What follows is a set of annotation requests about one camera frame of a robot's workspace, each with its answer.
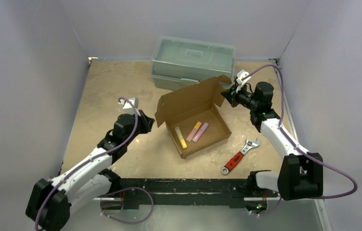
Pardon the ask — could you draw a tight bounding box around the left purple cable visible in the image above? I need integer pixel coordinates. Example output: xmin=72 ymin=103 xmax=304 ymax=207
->
xmin=34 ymin=97 xmax=139 ymax=231

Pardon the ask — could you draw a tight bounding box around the purple highlighter marker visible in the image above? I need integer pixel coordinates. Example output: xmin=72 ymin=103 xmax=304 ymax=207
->
xmin=192 ymin=122 xmax=209 ymax=142

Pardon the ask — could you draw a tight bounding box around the orange pink highlighter marker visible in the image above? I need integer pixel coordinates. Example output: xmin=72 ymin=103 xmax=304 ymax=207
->
xmin=186 ymin=121 xmax=202 ymax=142

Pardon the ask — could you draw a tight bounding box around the translucent green plastic toolbox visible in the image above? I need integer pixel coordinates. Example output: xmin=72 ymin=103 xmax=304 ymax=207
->
xmin=151 ymin=36 xmax=236 ymax=90

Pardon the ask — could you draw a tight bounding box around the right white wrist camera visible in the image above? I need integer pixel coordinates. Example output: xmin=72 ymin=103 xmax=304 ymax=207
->
xmin=234 ymin=70 xmax=251 ymax=93

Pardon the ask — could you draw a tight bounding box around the brown cardboard box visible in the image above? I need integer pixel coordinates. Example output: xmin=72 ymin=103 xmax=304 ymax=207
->
xmin=155 ymin=75 xmax=232 ymax=159

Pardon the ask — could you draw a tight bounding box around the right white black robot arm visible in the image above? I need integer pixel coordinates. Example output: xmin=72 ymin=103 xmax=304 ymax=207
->
xmin=221 ymin=82 xmax=323 ymax=201

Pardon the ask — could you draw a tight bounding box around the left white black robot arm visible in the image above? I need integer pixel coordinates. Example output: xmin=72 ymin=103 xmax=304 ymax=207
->
xmin=25 ymin=110 xmax=155 ymax=231

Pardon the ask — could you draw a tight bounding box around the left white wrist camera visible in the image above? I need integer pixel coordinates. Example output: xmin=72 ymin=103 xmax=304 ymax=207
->
xmin=118 ymin=97 xmax=138 ymax=114

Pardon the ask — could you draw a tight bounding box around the red handled adjustable wrench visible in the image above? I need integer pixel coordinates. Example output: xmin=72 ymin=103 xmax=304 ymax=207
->
xmin=221 ymin=138 xmax=261 ymax=175

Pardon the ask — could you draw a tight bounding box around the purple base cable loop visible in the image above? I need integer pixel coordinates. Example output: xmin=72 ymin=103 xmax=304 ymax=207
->
xmin=100 ymin=186 xmax=154 ymax=225

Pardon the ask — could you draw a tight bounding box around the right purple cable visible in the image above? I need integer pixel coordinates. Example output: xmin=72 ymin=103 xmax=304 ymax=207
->
xmin=243 ymin=64 xmax=359 ymax=218

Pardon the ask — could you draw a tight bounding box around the yellow highlighter marker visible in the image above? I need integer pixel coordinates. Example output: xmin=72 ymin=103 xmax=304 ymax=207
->
xmin=175 ymin=127 xmax=187 ymax=149

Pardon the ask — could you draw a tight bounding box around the black metal base rail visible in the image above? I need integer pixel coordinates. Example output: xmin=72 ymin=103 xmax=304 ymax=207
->
xmin=106 ymin=178 xmax=277 ymax=209

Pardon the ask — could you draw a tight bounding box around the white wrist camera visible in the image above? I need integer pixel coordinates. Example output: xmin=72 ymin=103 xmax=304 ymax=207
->
xmin=234 ymin=70 xmax=251 ymax=93
xmin=118 ymin=97 xmax=138 ymax=114

